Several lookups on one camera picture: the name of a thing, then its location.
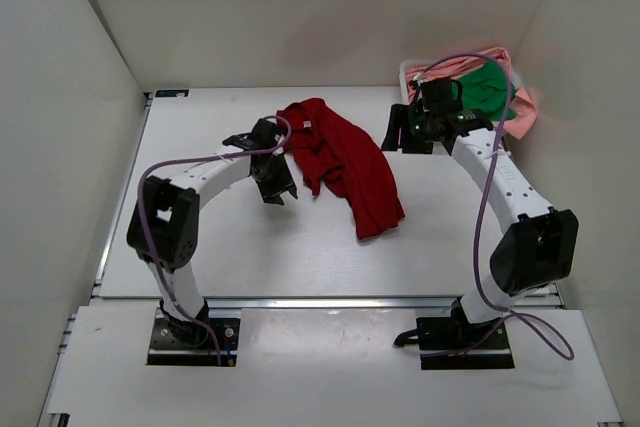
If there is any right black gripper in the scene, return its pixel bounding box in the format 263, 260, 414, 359
383, 105, 437, 156

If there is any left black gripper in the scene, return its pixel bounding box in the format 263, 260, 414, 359
253, 152, 298, 206

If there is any red t shirt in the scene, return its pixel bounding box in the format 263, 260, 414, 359
277, 98, 405, 241

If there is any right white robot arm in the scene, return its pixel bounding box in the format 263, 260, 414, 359
381, 78, 579, 355

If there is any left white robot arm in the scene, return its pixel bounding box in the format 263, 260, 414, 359
126, 115, 297, 349

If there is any white plastic basket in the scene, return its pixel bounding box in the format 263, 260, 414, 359
398, 59, 526, 138

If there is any pink t shirt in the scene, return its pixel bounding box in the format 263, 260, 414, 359
404, 45, 539, 141

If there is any green t shirt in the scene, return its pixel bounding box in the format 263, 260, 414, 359
452, 61, 507, 122

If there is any black table corner label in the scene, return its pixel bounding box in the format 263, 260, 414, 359
154, 89, 190, 98

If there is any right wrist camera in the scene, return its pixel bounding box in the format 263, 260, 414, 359
407, 72, 424, 90

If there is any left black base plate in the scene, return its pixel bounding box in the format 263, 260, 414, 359
146, 309, 241, 368

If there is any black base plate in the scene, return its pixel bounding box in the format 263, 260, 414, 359
416, 317, 515, 371
146, 309, 241, 368

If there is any aluminium frame rail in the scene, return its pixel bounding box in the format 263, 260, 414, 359
90, 292, 564, 310

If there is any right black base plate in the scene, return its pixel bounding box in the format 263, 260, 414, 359
416, 317, 515, 371

